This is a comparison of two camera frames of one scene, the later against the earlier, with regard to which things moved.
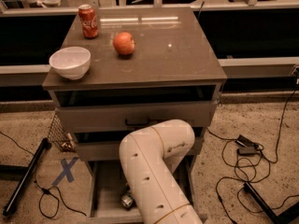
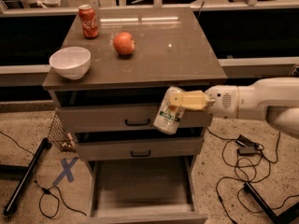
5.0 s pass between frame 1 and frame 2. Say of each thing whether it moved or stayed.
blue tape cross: stayed
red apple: stayed
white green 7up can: moved
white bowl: stayed
